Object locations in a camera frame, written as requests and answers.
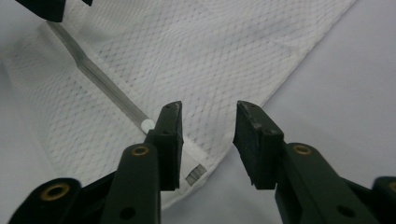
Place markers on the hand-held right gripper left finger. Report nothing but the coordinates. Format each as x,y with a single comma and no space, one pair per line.
169,149

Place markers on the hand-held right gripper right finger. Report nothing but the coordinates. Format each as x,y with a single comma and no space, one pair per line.
258,146

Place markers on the white mesh laundry bag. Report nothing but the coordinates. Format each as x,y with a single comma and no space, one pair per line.
202,56

